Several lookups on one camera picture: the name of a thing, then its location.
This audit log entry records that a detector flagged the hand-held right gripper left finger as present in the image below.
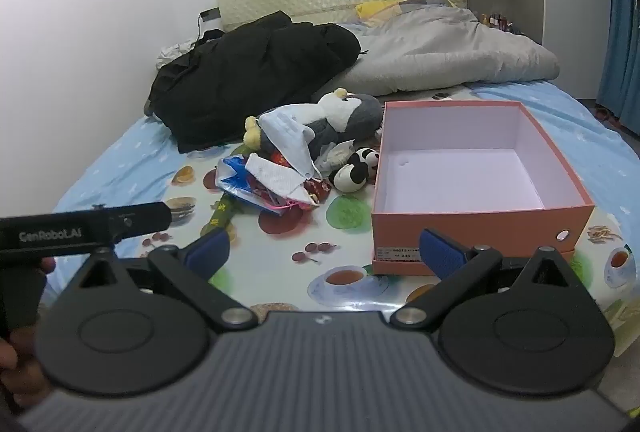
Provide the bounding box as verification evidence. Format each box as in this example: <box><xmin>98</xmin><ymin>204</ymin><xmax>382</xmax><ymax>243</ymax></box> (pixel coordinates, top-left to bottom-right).
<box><xmin>65</xmin><ymin>228</ymin><xmax>258</xmax><ymax>332</ymax></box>

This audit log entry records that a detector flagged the food printed table mat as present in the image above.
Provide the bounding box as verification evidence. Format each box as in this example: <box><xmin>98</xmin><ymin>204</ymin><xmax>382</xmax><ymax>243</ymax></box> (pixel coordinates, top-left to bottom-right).
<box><xmin>135</xmin><ymin>84</ymin><xmax>640</xmax><ymax>360</ymax></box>

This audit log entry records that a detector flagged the small panda plush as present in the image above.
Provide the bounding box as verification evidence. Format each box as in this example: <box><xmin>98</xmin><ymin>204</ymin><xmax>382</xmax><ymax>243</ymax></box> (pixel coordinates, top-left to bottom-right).
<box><xmin>327</xmin><ymin>147</ymin><xmax>381</xmax><ymax>193</ymax></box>

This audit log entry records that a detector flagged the yellow pillow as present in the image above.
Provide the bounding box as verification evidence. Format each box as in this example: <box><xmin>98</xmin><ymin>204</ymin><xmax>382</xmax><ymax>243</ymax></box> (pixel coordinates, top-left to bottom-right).
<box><xmin>355</xmin><ymin>0</ymin><xmax>401</xmax><ymax>20</ymax></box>

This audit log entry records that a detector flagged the white paper tissue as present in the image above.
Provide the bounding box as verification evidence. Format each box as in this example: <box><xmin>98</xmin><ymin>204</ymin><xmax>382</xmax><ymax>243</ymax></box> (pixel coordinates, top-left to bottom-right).
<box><xmin>245</xmin><ymin>153</ymin><xmax>311</xmax><ymax>203</ymax></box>

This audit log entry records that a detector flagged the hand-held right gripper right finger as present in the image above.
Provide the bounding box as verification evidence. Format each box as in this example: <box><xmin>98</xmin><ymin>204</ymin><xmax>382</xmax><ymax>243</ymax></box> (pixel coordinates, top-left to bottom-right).
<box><xmin>391</xmin><ymin>228</ymin><xmax>578</xmax><ymax>330</ymax></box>

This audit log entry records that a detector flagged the black wall charger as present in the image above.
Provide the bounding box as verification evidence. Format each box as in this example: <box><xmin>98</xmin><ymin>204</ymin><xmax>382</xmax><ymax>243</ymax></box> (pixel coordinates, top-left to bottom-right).
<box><xmin>198</xmin><ymin>7</ymin><xmax>221</xmax><ymax>44</ymax></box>

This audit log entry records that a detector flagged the green plush massage stick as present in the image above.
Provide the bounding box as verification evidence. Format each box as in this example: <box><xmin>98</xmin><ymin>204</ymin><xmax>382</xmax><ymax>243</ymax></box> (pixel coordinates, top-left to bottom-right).
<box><xmin>200</xmin><ymin>142</ymin><xmax>251</xmax><ymax>233</ymax></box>

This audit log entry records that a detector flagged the pink cardboard box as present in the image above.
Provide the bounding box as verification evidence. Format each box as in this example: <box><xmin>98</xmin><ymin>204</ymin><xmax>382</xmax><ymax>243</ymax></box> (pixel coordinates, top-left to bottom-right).
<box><xmin>371</xmin><ymin>99</ymin><xmax>596</xmax><ymax>277</ymax></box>

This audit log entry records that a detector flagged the grey white penguin plush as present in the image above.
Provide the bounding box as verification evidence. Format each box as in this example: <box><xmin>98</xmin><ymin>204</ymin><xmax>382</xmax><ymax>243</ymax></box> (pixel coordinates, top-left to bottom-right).
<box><xmin>243</xmin><ymin>88</ymin><xmax>385</xmax><ymax>163</ymax></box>

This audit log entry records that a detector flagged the blue white plastic bag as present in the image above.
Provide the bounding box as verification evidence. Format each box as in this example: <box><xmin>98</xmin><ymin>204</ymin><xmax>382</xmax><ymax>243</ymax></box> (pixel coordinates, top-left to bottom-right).
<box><xmin>216</xmin><ymin>156</ymin><xmax>281</xmax><ymax>213</ymax></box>

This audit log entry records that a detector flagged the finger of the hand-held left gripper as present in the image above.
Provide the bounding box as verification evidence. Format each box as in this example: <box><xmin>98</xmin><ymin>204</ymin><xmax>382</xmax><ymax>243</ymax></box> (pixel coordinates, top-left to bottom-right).
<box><xmin>119</xmin><ymin>202</ymin><xmax>172</xmax><ymax>239</ymax></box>

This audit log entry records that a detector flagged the white crumpled cloth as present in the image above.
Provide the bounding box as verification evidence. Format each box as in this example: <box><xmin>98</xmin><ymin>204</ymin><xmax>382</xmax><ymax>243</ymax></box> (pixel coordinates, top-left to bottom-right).
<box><xmin>156</xmin><ymin>39</ymin><xmax>198</xmax><ymax>70</ymax></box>

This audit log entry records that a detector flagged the light blue face mask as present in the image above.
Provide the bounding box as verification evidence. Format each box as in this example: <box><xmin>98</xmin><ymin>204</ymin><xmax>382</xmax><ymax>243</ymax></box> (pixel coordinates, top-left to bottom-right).
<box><xmin>259</xmin><ymin>108</ymin><xmax>321</xmax><ymax>180</ymax></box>

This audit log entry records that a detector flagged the black jacket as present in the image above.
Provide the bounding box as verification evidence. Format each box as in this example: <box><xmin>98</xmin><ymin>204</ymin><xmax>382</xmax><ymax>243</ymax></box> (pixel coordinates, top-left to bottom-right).
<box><xmin>145</xmin><ymin>10</ymin><xmax>362</xmax><ymax>154</ymax></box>

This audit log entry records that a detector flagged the blue curtain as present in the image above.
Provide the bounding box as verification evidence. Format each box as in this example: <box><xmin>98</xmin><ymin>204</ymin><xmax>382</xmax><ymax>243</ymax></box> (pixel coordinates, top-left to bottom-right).
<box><xmin>595</xmin><ymin>0</ymin><xmax>640</xmax><ymax>135</ymax></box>

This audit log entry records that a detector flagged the row of small bottles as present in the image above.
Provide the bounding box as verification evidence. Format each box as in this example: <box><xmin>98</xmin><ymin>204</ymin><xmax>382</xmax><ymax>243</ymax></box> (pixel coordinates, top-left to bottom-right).
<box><xmin>477</xmin><ymin>12</ymin><xmax>523</xmax><ymax>35</ymax></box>

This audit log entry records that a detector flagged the person's left hand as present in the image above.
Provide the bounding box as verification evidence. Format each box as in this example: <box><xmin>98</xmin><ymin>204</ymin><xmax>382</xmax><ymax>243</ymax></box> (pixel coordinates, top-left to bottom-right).
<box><xmin>0</xmin><ymin>258</ymin><xmax>57</xmax><ymax>414</ymax></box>

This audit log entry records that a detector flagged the grey duvet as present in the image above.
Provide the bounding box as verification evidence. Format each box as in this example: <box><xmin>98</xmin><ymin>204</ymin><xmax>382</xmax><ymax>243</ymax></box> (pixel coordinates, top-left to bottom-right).
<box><xmin>345</xmin><ymin>0</ymin><xmax>561</xmax><ymax>97</ymax></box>

